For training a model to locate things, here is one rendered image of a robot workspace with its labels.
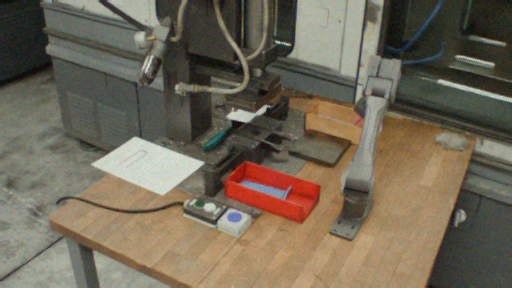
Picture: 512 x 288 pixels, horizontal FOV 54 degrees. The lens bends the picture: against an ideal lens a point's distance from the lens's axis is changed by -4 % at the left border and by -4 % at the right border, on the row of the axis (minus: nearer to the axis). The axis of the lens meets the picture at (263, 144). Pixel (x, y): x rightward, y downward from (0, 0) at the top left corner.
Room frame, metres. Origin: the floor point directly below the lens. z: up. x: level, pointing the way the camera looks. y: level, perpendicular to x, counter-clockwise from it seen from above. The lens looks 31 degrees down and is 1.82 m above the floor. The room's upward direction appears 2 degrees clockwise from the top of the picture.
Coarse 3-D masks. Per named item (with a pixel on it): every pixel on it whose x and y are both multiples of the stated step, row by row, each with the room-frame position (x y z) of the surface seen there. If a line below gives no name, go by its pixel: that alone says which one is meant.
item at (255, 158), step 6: (282, 126) 1.53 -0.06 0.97; (270, 138) 1.46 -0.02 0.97; (276, 138) 1.49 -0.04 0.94; (228, 144) 1.40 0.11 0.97; (228, 150) 1.40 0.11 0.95; (246, 150) 1.37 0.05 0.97; (252, 150) 1.36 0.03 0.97; (258, 150) 1.38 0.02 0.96; (246, 156) 1.37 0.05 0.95; (252, 156) 1.36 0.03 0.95; (258, 156) 1.39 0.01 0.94; (240, 162) 1.38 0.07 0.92; (252, 162) 1.36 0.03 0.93; (258, 162) 1.39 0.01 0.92
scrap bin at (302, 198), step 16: (240, 176) 1.30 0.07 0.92; (256, 176) 1.30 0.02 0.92; (272, 176) 1.28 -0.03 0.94; (288, 176) 1.26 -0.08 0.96; (224, 192) 1.22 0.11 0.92; (240, 192) 1.20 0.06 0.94; (256, 192) 1.17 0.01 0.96; (288, 192) 1.25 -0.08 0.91; (304, 192) 1.23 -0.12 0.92; (272, 208) 1.15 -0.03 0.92; (288, 208) 1.13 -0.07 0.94; (304, 208) 1.17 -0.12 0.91
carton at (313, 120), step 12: (312, 108) 1.68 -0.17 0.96; (324, 108) 1.73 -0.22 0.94; (336, 108) 1.71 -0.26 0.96; (348, 108) 1.69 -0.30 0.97; (312, 120) 1.62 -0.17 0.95; (324, 120) 1.60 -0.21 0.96; (348, 120) 1.68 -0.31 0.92; (360, 120) 1.66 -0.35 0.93; (336, 132) 1.58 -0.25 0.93; (348, 132) 1.56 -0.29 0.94; (360, 132) 1.54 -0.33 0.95
